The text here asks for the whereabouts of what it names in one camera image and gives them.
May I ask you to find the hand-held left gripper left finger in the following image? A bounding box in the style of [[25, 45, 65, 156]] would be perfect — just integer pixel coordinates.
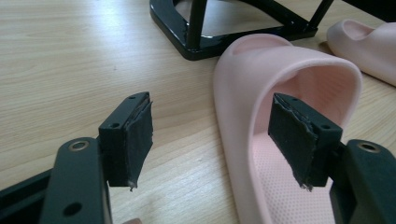
[[98, 91, 154, 191]]

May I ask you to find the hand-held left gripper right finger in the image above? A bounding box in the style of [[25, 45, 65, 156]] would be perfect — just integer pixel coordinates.
[[268, 92, 344, 191]]

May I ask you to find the pink rubber slipper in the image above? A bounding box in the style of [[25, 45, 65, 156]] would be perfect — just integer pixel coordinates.
[[326, 18, 396, 88], [213, 33, 363, 224]]

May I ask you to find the black rack with red shelf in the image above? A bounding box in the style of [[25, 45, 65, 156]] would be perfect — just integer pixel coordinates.
[[148, 0, 335, 62]]

